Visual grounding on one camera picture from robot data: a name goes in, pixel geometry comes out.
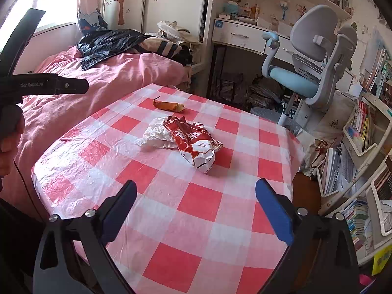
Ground row of tall books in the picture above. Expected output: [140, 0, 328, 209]
[366, 47, 392, 98]

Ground pink duvet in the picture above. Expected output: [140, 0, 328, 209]
[0, 47, 192, 221]

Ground beige navy striped blanket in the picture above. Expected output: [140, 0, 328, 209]
[135, 35, 184, 59]

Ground tree print headboard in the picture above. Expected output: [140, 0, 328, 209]
[101, 0, 150, 34]

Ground white desk with drawers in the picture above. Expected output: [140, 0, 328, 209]
[206, 0, 353, 98]

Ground beige tote bag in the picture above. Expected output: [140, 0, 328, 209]
[302, 90, 357, 176]

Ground window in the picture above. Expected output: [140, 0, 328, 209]
[32, 0, 83, 33]

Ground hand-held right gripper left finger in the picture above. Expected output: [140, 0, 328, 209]
[33, 180, 138, 294]

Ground row of thin colourful books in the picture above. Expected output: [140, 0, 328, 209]
[352, 99, 372, 152]

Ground person's dark clothing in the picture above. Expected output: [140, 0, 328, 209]
[0, 187, 49, 294]

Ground white paper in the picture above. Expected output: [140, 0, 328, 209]
[135, 117, 178, 149]

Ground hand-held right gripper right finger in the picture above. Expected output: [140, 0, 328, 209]
[255, 178, 359, 294]

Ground yellow book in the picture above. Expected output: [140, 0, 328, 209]
[371, 244, 392, 277]

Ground red white paper wrapper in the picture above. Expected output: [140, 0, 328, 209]
[163, 116, 224, 174]

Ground pile of plastic bags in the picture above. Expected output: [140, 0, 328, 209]
[245, 76, 291, 111]

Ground cream canvas bag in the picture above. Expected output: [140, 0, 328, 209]
[157, 20, 203, 45]

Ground person's left hand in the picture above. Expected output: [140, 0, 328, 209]
[0, 118, 25, 178]

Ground whale print curtain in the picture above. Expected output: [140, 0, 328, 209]
[76, 6, 108, 34]

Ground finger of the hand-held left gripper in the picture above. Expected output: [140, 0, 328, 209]
[56, 78, 89, 94]

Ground stack of white papers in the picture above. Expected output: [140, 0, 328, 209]
[318, 147, 359, 196]

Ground stack of small books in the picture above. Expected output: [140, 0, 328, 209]
[341, 199, 374, 248]

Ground white bookshelf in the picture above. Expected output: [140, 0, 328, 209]
[318, 37, 392, 267]

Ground orange wrapper with dark stem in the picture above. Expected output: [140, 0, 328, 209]
[152, 96, 186, 113]

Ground red white checked tablecloth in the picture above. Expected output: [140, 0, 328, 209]
[31, 83, 307, 294]

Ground black puffer jacket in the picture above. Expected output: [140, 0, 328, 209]
[76, 28, 154, 70]

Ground black frame bag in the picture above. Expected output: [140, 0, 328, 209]
[216, 72, 245, 98]

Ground grey blue office chair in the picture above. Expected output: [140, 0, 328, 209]
[250, 4, 358, 135]

